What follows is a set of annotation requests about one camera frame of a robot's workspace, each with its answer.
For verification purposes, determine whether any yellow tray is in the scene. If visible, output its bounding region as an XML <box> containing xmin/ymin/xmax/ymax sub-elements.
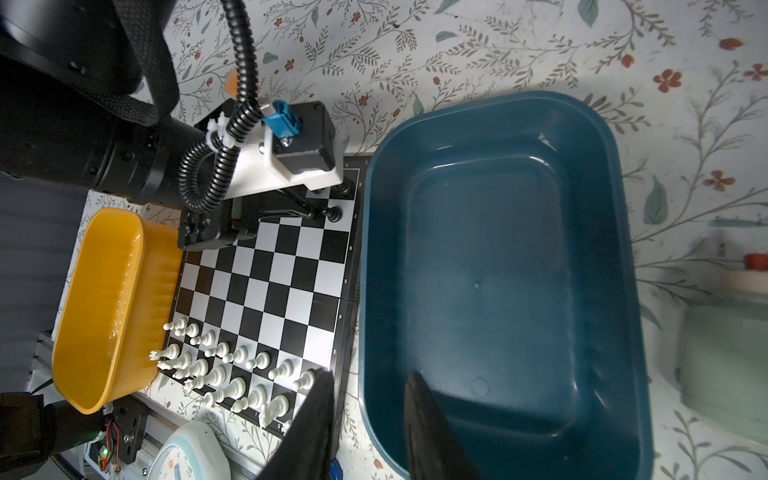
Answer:
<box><xmin>52</xmin><ymin>208</ymin><xmax>182</xmax><ymax>415</ymax></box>

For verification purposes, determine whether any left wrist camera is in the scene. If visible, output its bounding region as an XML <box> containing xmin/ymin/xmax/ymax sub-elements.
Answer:
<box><xmin>178</xmin><ymin>97</ymin><xmax>344</xmax><ymax>211</ymax></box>

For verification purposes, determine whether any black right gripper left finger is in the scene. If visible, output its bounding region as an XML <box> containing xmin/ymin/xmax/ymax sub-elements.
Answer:
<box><xmin>257</xmin><ymin>371</ymin><xmax>335</xmax><ymax>480</ymax></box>

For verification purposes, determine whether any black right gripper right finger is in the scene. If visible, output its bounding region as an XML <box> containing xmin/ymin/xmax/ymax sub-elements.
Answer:
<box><xmin>404</xmin><ymin>372</ymin><xmax>483</xmax><ymax>479</ymax></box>

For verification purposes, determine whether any black and white chessboard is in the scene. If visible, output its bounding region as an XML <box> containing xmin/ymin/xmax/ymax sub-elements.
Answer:
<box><xmin>172</xmin><ymin>157</ymin><xmax>370</xmax><ymax>437</ymax></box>

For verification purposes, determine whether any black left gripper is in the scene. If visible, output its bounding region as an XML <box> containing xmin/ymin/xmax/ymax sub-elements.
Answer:
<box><xmin>178</xmin><ymin>191</ymin><xmax>327</xmax><ymax>251</ymax></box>

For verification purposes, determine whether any black corrugated left cable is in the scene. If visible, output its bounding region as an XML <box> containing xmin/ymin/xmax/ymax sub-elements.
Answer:
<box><xmin>177</xmin><ymin>0</ymin><xmax>265</xmax><ymax>214</ymax></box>

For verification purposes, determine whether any pale green clock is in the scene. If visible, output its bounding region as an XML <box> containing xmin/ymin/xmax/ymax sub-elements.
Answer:
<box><xmin>148</xmin><ymin>421</ymin><xmax>231</xmax><ymax>480</ymax></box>

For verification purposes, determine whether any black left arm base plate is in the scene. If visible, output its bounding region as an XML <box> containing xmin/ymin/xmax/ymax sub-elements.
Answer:
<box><xmin>84</xmin><ymin>396</ymin><xmax>149</xmax><ymax>478</ymax></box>

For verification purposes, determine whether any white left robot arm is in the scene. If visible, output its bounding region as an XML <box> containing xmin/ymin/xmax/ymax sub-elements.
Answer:
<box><xmin>1</xmin><ymin>1</ymin><xmax>342</xmax><ymax>251</ymax></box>

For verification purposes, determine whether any teal tray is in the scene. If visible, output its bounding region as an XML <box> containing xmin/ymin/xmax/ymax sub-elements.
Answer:
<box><xmin>359</xmin><ymin>91</ymin><xmax>653</xmax><ymax>479</ymax></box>

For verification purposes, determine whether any orange tape roll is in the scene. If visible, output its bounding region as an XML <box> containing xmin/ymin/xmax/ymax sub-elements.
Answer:
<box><xmin>224</xmin><ymin>69</ymin><xmax>239</xmax><ymax>98</ymax></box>

